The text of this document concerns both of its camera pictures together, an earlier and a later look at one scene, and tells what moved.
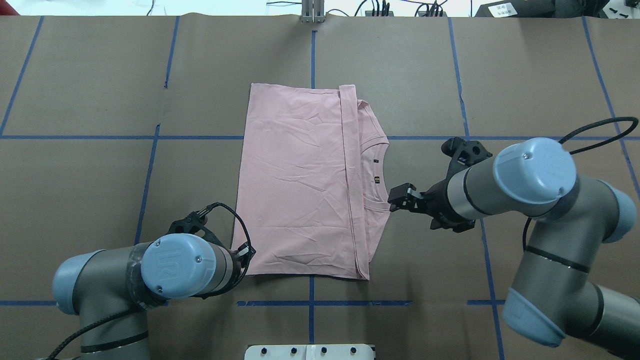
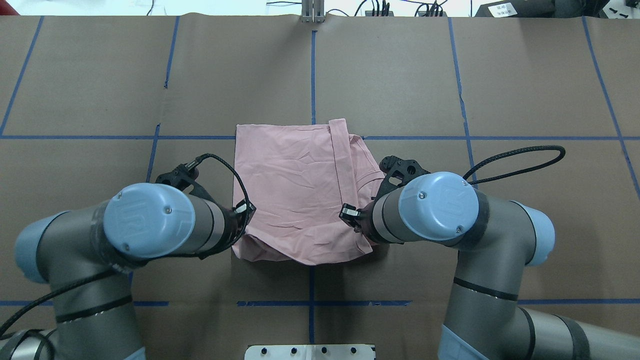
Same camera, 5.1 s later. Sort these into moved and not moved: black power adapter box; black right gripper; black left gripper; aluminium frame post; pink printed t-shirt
Moved: black left gripper; pink printed t-shirt; black right gripper
Not moved: aluminium frame post; black power adapter box
